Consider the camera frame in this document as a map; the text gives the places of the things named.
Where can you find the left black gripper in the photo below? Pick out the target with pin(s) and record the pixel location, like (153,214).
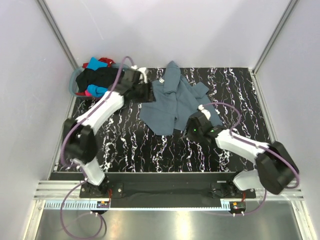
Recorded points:
(148,96)

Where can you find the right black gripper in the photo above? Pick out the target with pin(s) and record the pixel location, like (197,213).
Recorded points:
(187,131)

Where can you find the grey blue t shirt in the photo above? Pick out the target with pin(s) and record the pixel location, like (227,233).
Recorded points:
(175,101)

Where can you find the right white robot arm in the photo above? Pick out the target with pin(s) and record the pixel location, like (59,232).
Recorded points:
(275,168)

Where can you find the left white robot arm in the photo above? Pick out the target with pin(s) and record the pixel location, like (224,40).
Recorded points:
(79,134)

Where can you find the black t shirt in basket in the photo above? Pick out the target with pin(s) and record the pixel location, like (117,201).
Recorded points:
(102,77)

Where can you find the red t shirt in basket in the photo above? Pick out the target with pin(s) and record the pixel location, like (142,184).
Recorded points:
(103,59)

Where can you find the cyan t shirt in basket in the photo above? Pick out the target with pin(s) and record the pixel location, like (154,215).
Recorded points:
(96,91)

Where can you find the pink garment in basket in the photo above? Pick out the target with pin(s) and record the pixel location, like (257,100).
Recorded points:
(87,93)

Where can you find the teal plastic laundry basket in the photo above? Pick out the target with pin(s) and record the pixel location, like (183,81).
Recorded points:
(73,86)

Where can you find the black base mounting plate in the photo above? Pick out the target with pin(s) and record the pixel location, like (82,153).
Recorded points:
(166,190)

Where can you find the aluminium frame rail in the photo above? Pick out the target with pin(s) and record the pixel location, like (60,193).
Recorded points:
(65,195)

